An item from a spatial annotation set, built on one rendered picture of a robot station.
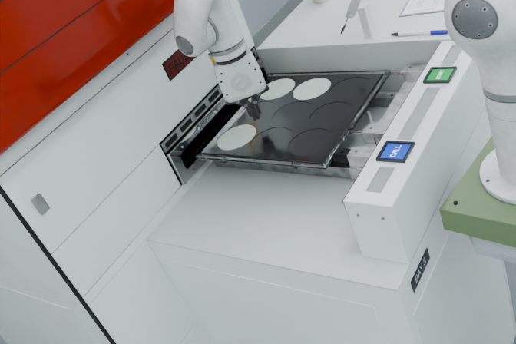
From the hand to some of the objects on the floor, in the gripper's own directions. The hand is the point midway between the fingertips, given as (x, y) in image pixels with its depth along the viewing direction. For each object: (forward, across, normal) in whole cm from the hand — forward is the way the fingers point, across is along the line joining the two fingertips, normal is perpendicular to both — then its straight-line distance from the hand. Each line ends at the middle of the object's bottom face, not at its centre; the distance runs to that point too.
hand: (253, 110), depth 147 cm
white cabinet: (+95, -21, -2) cm, 98 cm away
